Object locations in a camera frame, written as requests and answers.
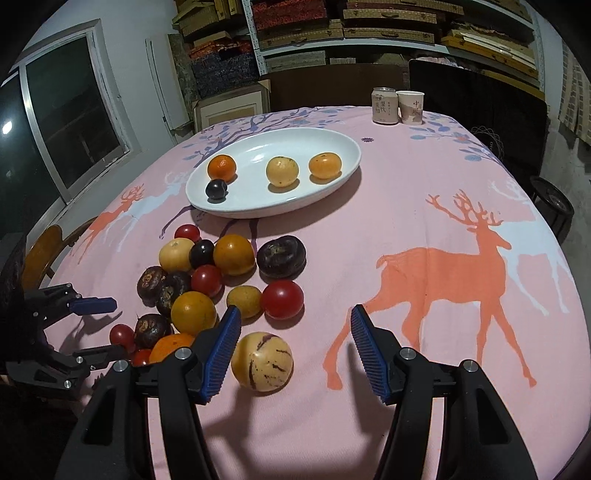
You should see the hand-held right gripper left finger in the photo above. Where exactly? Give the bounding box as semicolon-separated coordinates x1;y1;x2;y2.
54;305;243;480

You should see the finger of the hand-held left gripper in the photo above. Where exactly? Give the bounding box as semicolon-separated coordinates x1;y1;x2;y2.
9;345;132;400
21;284;117;329

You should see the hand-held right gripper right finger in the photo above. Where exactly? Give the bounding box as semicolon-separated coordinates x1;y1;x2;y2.
349;305;539;480

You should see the striped yellow pepino melon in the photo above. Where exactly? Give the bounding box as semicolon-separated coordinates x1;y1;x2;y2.
231;332;293;393

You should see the small yellow-green fruit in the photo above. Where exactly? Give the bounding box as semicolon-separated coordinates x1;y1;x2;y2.
226;285;263;319

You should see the dark brown fruit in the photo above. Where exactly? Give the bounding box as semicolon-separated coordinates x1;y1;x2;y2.
137;266;168;305
156;271;192;319
134;314;174;350

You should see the white oval plate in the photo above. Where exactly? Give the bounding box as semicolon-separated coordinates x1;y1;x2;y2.
185;128;362;219

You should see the wooden chair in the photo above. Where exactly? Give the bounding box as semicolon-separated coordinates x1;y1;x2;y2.
21;217;100;291

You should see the large dark purple fruit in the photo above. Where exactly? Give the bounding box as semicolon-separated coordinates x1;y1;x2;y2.
256;235;307;280

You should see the pink deer print tablecloth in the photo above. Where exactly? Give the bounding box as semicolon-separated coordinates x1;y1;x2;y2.
46;106;573;480

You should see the orange tangerine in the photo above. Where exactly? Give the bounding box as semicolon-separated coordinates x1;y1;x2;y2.
308;152;343;180
207;154;238;181

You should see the sliding window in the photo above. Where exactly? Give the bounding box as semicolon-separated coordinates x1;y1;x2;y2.
0;18;139;259

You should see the white panel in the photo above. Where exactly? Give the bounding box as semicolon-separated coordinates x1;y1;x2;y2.
145;34;178;130

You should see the black round stool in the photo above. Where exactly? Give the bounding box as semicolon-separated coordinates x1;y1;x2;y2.
529;175;575;245

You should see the open cardboard box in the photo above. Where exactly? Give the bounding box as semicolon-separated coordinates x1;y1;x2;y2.
193;79;273;132

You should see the pale drink can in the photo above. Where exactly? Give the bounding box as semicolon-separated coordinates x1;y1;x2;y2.
372;87;399;125

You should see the paper cup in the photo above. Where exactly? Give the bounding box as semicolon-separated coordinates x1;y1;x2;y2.
396;90;425;126

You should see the grey marble slab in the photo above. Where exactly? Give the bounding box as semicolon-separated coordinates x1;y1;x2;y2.
168;34;199;130

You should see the black chair back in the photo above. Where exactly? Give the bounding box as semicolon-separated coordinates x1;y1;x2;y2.
409;59;549;178

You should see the brown cardboard panel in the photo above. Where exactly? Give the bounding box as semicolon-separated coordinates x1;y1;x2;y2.
270;64;409;112

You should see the stack of dark patterned boxes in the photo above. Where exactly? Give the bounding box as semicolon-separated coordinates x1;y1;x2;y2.
189;41;257;100

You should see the white metal shelf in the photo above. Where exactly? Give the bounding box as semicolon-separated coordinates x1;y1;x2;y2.
242;0;546;93

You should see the patterned hanging cloth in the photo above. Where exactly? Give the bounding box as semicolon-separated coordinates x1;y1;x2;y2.
556;46;591;144

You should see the stack of woven gift boxes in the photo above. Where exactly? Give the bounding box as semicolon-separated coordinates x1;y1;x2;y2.
173;0;541;79

